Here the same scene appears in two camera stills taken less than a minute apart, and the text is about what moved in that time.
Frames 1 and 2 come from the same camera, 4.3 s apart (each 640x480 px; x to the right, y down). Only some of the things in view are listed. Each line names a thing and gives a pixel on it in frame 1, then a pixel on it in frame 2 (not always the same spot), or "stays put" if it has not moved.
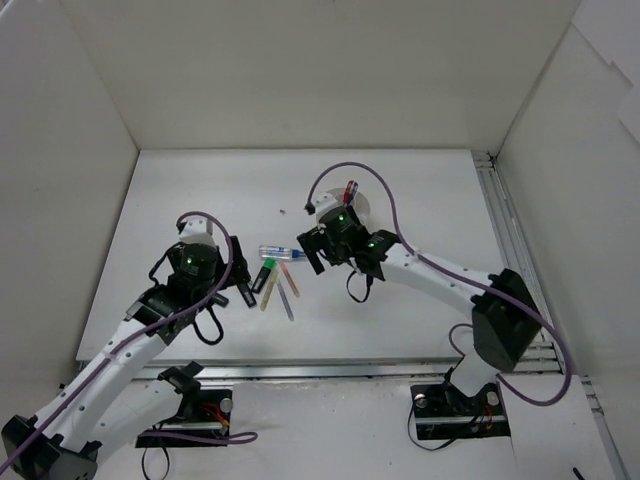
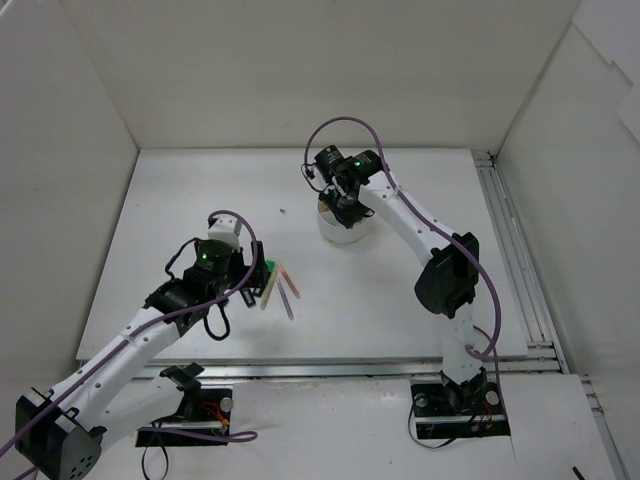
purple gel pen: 285,302 stays put
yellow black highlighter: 247,294 stays put
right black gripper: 317,243 → 347,209
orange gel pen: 290,280 stays put
